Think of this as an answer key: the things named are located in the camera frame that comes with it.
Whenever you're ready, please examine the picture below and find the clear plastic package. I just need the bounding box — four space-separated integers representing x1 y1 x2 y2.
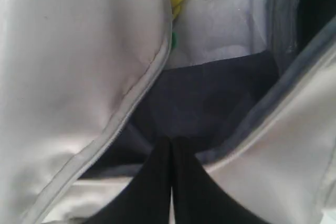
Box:
166 0 267 69

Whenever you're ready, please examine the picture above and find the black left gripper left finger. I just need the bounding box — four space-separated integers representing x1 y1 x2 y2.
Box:
85 138 172 224

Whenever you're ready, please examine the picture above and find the cream fabric duffel bag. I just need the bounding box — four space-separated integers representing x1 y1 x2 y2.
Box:
1 0 335 223

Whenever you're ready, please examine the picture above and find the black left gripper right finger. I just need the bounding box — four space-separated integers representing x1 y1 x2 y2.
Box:
171 138 266 224

